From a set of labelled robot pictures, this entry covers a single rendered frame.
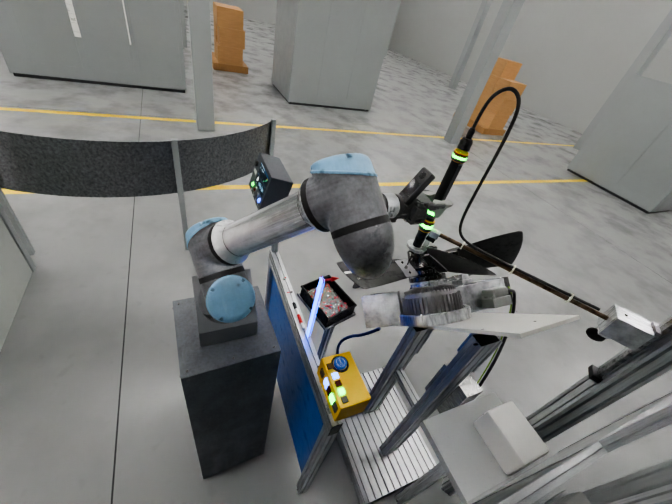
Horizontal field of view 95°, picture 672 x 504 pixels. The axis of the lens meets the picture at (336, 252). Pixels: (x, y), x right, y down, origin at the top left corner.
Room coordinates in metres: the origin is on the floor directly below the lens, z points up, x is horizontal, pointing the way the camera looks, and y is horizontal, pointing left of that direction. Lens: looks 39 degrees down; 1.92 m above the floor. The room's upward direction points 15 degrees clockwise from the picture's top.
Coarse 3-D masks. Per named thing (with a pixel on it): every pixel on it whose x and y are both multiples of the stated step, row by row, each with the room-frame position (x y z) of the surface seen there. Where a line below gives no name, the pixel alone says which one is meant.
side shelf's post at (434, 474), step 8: (440, 464) 0.52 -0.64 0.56; (432, 472) 0.52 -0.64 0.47; (440, 472) 0.51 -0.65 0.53; (416, 480) 0.53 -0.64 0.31; (424, 480) 0.52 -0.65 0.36; (432, 480) 0.50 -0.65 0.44; (408, 488) 0.53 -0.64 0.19; (416, 488) 0.51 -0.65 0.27; (424, 488) 0.50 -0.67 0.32; (400, 496) 0.52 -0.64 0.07; (408, 496) 0.50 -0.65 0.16
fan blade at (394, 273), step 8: (344, 264) 0.88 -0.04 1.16; (392, 264) 0.92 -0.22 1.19; (392, 272) 0.87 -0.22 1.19; (400, 272) 0.88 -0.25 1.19; (352, 280) 0.76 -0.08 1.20; (360, 280) 0.77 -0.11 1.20; (368, 280) 0.78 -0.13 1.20; (376, 280) 0.80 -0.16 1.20; (384, 280) 0.81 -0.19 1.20; (392, 280) 0.83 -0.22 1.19; (368, 288) 0.73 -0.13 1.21
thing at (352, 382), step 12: (324, 360) 0.53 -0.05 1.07; (348, 360) 0.55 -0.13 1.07; (348, 372) 0.51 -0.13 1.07; (348, 384) 0.47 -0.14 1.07; (360, 384) 0.48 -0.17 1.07; (336, 396) 0.43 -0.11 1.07; (348, 396) 0.44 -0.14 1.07; (360, 396) 0.45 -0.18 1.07; (348, 408) 0.41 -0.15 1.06; (360, 408) 0.44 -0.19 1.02; (336, 420) 0.40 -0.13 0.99
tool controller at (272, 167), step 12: (264, 156) 1.40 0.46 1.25; (264, 168) 1.30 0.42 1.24; (276, 168) 1.33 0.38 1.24; (252, 180) 1.37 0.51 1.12; (264, 180) 1.25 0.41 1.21; (276, 180) 1.22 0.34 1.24; (288, 180) 1.26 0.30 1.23; (252, 192) 1.32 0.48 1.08; (264, 192) 1.21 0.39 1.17; (276, 192) 1.22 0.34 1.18; (288, 192) 1.25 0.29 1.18; (264, 204) 1.20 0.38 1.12
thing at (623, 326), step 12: (612, 312) 0.71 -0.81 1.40; (624, 312) 0.71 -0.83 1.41; (600, 324) 0.70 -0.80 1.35; (612, 324) 0.67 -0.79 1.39; (624, 324) 0.66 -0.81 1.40; (636, 324) 0.67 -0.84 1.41; (648, 324) 0.68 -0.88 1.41; (612, 336) 0.66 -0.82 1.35; (624, 336) 0.65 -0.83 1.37; (636, 336) 0.65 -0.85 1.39; (648, 336) 0.64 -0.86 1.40; (636, 348) 0.64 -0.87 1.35
